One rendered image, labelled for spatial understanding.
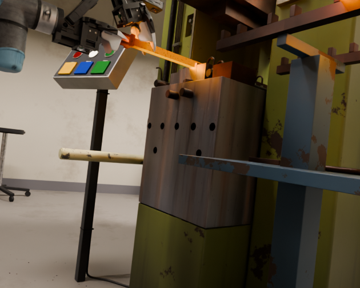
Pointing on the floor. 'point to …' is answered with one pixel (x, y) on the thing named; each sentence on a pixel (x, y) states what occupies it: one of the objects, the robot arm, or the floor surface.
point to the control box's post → (90, 187)
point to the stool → (4, 163)
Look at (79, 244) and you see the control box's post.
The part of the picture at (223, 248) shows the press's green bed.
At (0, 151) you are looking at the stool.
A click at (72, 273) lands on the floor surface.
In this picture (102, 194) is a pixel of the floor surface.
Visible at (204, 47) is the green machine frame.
